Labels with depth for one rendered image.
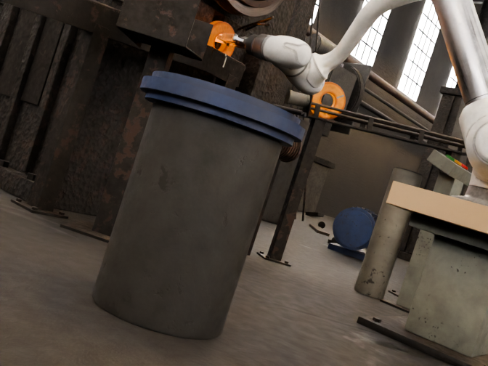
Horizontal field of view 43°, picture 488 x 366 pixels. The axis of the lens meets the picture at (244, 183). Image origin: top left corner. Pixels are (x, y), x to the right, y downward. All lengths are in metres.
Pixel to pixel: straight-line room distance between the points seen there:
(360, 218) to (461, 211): 2.49
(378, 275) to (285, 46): 0.97
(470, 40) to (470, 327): 0.77
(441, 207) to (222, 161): 0.82
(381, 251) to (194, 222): 1.53
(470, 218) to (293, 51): 0.81
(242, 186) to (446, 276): 0.92
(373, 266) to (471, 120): 0.97
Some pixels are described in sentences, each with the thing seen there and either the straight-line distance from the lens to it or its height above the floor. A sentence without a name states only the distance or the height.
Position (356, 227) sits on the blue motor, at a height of 0.20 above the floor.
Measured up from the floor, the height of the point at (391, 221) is 0.31.
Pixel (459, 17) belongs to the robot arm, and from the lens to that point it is 1.82.
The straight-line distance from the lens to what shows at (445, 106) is 6.48.
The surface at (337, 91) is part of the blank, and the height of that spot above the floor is 0.75.
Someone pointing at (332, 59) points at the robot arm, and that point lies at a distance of 2.23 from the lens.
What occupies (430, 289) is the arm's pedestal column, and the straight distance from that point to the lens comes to 1.87.
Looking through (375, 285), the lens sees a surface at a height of 0.05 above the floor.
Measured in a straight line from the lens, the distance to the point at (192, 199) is 1.05.
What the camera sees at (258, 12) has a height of 0.92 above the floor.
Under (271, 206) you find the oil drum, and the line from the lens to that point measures 5.03.
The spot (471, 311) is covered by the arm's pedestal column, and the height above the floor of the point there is 0.14.
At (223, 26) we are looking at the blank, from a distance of 2.38.
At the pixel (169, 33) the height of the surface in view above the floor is 0.60.
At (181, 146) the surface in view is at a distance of 1.06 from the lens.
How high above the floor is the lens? 0.30
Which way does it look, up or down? 1 degrees down
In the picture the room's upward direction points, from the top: 18 degrees clockwise
